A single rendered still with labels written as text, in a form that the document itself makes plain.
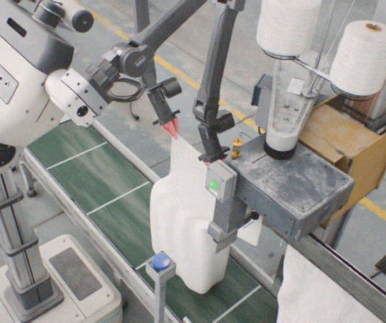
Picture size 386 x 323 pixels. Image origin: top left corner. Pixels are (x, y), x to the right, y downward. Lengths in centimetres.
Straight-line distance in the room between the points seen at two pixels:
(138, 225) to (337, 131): 122
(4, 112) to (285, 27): 83
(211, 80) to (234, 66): 288
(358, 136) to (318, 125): 12
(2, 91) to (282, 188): 84
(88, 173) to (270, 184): 156
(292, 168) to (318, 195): 11
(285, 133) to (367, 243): 185
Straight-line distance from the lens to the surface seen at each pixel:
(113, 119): 364
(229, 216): 140
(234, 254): 227
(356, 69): 127
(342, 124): 153
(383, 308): 144
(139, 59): 131
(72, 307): 227
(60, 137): 291
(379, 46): 125
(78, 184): 259
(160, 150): 335
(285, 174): 129
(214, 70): 150
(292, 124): 133
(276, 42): 139
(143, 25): 179
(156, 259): 165
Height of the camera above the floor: 219
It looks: 42 degrees down
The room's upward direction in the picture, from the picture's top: 5 degrees clockwise
